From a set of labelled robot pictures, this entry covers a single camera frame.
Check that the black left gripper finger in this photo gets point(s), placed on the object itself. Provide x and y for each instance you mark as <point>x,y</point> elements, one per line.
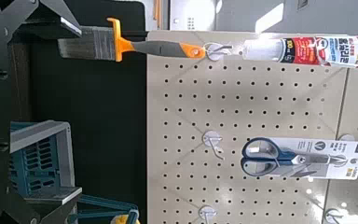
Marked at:
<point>59,29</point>
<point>52,202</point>

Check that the blue scissors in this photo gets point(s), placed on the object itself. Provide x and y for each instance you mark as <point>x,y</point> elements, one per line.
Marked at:
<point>279,158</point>

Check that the blue crate with grey rim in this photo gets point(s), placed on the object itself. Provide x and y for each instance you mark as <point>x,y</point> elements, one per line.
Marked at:
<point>40,155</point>

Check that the yellow plastic object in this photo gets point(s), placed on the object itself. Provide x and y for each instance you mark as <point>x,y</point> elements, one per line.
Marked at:
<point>121,219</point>

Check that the metal pegboard hook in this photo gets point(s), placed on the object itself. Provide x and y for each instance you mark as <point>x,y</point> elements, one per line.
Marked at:
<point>207,214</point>
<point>212,139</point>
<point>215,52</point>
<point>346,137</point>
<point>332,216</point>

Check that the white red sealant tube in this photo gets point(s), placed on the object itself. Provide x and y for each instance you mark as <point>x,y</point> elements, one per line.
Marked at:
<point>304,51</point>

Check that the blue plastic frame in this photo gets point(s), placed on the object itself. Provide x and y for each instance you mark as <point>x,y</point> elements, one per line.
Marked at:
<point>105,203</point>

